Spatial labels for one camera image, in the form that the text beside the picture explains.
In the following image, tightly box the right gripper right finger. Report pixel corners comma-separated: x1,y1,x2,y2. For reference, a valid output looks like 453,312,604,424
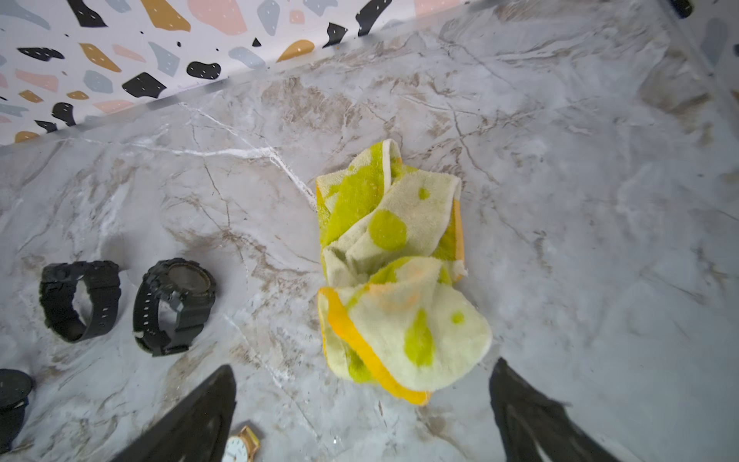
489,357,617,462

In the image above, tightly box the yellow green white cloth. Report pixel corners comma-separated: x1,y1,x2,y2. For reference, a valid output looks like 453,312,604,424
317,139,493,405

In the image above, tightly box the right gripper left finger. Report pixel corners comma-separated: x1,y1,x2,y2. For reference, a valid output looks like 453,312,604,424
114,365,237,462

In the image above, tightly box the black digital watch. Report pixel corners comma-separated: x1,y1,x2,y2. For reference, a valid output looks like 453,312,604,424
133,258,217,357

